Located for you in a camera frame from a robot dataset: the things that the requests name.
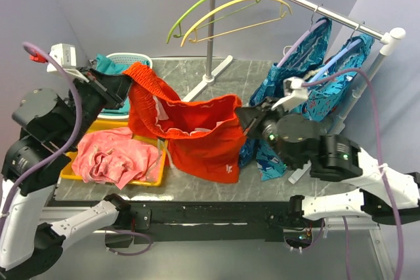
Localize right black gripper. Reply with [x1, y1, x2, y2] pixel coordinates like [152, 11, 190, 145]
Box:
[232, 95, 293, 169]

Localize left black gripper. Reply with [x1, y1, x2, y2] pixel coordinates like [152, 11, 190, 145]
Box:
[62, 64, 137, 147]

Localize orange shorts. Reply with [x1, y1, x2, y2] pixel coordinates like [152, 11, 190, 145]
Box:
[124, 62, 245, 184]

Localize yellow hanger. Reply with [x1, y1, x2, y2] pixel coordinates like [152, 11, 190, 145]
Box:
[177, 0, 293, 47]

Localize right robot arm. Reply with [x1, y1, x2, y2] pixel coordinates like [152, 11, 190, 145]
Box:
[235, 98, 419, 227]

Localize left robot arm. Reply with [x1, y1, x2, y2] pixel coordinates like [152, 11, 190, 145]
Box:
[1, 68, 132, 279]

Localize teal folded shorts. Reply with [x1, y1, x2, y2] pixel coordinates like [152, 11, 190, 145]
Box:
[94, 54, 150, 115]

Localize pink patterned shorts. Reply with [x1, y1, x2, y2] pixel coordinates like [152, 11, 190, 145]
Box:
[71, 126, 163, 190]

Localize turquoise shark shorts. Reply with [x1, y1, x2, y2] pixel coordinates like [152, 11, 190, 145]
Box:
[255, 33, 375, 182]

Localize dark blue shark shorts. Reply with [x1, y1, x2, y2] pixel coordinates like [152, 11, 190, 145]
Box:
[239, 19, 332, 180]

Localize purple hanger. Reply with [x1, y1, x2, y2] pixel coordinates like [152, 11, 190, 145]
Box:
[276, 5, 327, 67]

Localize light blue hanger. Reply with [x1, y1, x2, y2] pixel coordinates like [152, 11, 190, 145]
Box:
[309, 21, 365, 83]

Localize green hanger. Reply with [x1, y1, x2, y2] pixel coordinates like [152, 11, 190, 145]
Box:
[166, 0, 273, 44]

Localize white perforated basket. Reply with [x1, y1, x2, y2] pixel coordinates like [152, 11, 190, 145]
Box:
[94, 52, 154, 120]

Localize silver clothes rack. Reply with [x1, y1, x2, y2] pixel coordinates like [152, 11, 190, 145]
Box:
[180, 0, 407, 184]

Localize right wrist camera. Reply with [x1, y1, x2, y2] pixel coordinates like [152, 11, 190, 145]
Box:
[271, 77, 309, 111]

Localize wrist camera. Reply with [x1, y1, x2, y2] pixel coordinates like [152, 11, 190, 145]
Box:
[49, 43, 89, 83]
[271, 77, 309, 111]

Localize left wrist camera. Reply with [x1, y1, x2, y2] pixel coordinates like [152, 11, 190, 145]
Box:
[49, 43, 89, 83]

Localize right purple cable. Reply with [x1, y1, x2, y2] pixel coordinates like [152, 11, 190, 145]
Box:
[301, 68, 404, 280]

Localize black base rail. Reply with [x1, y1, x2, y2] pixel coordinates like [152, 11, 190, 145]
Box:
[113, 201, 322, 242]

